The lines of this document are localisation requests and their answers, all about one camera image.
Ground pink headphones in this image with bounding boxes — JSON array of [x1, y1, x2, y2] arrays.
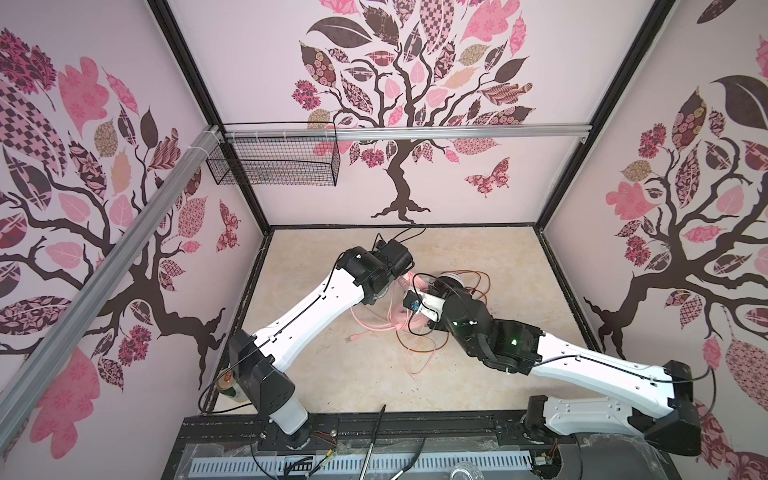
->
[[350, 271, 433, 335]]

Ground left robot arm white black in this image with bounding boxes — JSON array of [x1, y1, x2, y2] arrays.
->
[[229, 239, 414, 435]]

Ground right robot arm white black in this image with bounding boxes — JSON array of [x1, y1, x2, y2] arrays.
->
[[410, 276, 702, 457]]

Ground white black headphones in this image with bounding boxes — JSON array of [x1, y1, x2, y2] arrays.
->
[[433, 273, 469, 293]]

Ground green drink can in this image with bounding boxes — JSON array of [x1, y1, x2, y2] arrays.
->
[[216, 370, 248, 403]]

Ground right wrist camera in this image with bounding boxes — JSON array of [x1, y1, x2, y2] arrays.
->
[[402, 290, 445, 322]]

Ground red orange headphone cable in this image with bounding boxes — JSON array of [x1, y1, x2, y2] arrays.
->
[[394, 268, 493, 355]]

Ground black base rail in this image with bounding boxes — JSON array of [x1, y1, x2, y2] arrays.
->
[[161, 407, 679, 480]]

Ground white slotted cable duct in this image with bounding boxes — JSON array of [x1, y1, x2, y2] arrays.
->
[[187, 451, 532, 479]]

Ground black wire basket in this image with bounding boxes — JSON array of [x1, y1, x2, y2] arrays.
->
[[206, 120, 341, 187]]

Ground back aluminium rail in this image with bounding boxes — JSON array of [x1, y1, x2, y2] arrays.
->
[[225, 123, 592, 142]]

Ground aluminium rail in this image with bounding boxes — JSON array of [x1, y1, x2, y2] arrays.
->
[[1, 125, 221, 448], [225, 123, 592, 142]]

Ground left aluminium rail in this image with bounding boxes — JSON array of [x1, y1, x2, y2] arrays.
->
[[1, 125, 221, 448]]

